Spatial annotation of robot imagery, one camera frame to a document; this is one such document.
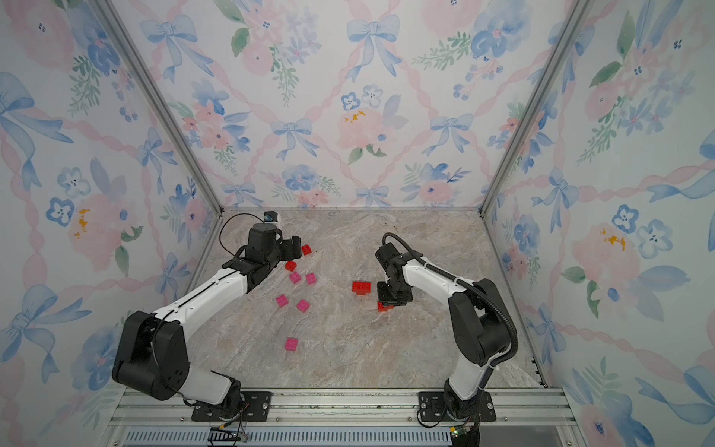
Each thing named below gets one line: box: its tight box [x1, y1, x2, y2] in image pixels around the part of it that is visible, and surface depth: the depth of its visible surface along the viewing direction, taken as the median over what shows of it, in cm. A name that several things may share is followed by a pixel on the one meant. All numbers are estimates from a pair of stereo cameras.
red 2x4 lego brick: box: [351, 281, 372, 296], surface depth 95 cm
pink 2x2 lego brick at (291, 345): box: [284, 338, 299, 352], surface depth 85 cm
